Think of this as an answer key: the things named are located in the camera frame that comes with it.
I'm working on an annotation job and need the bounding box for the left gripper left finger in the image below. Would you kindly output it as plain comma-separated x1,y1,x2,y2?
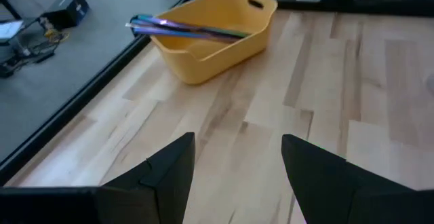
96,131,197,224

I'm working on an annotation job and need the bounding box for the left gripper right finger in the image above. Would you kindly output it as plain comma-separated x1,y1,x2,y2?
281,134,416,224

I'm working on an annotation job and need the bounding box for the iridescent blue knife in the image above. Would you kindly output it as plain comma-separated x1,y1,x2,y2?
131,26,240,44

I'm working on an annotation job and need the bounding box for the iridescent purple cutlery piece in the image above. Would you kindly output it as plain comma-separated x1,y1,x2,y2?
124,18,218,35

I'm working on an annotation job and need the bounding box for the teal iridescent cutlery piece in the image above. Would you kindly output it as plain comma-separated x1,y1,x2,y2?
130,13,252,38

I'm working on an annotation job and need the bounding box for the yellow plastic bin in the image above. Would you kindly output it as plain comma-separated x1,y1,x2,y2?
149,0,279,85

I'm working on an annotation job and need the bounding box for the black box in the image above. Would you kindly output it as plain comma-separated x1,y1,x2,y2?
43,0,91,27

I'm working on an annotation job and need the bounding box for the white paper sheet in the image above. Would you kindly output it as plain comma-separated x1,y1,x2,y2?
0,19,24,44

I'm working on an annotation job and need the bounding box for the tangle of cables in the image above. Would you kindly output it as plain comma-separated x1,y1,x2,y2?
0,23,71,79

